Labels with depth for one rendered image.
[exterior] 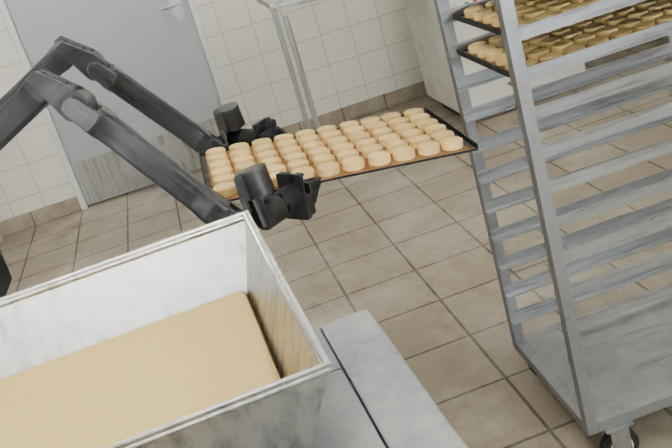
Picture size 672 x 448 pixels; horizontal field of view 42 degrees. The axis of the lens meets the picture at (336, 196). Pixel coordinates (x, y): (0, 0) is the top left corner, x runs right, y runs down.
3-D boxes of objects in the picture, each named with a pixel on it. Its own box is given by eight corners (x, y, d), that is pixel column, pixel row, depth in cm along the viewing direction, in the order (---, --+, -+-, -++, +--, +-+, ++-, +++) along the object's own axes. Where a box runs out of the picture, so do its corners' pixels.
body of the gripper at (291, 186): (305, 171, 178) (284, 185, 172) (314, 217, 181) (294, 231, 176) (280, 170, 181) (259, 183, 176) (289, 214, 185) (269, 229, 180)
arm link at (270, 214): (254, 234, 174) (275, 230, 170) (241, 202, 172) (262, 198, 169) (274, 220, 179) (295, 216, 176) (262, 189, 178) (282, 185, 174)
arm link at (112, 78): (78, 64, 216) (81, 75, 206) (92, 46, 215) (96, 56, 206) (212, 157, 237) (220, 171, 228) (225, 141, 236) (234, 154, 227)
